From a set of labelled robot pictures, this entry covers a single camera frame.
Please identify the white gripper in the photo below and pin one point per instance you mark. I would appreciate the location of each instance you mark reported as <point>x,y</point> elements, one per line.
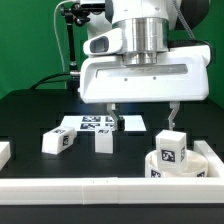
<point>178,75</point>

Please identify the white round stool seat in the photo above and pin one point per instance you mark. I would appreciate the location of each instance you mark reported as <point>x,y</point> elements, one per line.
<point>196,166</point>

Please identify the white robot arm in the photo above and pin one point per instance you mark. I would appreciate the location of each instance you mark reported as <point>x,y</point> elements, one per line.
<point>131,59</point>

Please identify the white marker sheet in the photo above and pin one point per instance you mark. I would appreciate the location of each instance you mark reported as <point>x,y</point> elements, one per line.
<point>89,122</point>

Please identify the white block at left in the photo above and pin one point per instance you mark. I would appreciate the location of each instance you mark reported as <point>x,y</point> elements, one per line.
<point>5,153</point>

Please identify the white front rail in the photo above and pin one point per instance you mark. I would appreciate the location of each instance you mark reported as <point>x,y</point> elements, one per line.
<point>83,191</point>

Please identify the white rail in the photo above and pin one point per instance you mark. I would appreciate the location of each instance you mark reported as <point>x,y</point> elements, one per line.
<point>83,191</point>
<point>215,164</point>

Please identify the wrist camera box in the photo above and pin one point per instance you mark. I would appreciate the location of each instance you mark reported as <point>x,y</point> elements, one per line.
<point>108,43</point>

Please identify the white right rail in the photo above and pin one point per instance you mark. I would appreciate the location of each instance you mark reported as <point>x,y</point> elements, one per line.
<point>215,164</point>

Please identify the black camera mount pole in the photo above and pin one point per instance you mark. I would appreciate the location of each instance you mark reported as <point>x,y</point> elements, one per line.
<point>73,15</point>

